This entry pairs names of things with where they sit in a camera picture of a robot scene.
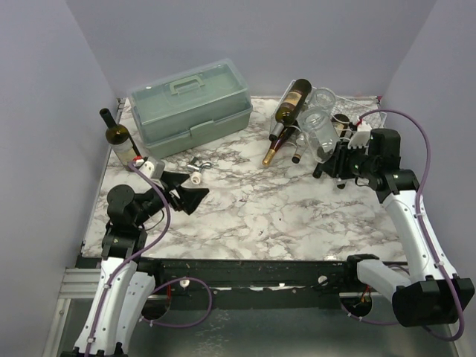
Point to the clear bottle black gold cap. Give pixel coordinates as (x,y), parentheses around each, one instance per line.
(298,154)

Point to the dark bottle tan label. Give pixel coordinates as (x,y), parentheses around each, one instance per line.
(290,106)

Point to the white wire wine rack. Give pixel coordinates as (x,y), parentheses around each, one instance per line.
(344,113)

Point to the red wine bottle gold cap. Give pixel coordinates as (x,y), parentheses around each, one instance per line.
(279,145)

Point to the green bottle silver neck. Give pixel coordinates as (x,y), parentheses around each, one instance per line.
(340,183)

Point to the green wine bottle white label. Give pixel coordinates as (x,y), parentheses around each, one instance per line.
(119,139)

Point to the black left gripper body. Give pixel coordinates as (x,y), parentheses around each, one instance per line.
(154,200)

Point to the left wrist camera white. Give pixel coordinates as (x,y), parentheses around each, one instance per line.
(151,168)

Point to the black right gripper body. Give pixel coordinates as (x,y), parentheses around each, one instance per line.
(336,163)

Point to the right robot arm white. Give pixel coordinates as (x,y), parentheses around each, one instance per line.
(433,292)

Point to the clear bottle white cap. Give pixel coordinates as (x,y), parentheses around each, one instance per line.
(322,98)

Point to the clear bottle silver cap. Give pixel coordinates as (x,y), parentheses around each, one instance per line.
(319,133)

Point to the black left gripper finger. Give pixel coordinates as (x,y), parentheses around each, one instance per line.
(188,199)
(173,181)

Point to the silver metal stopper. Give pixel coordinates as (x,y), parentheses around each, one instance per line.
(197,165)

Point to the green bottle cream label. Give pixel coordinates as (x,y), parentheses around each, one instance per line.
(344,130)

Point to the green plastic toolbox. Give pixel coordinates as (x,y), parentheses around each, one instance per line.
(191,108)

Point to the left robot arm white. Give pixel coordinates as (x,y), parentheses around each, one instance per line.
(123,289)

